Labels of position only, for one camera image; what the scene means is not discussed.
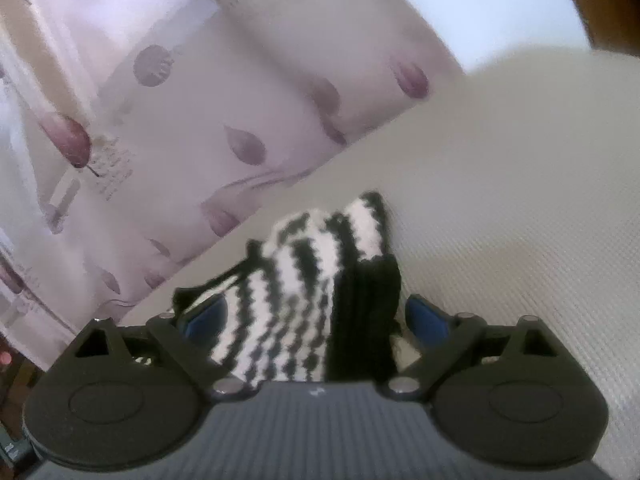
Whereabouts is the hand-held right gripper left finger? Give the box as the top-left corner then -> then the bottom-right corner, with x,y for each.
72,296 -> 251,402

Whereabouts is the pink leaf-print blanket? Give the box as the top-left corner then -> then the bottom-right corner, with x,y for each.
0,0 -> 464,372

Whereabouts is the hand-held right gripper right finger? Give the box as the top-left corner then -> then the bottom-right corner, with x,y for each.
387,295 -> 557,402

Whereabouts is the dark wooden furniture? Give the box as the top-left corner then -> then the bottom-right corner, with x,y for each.
562,0 -> 640,52

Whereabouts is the black white striped knit garment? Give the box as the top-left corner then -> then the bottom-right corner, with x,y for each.
172,191 -> 404,384

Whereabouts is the beige textured bed sheet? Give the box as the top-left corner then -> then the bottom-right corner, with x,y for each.
120,50 -> 640,480

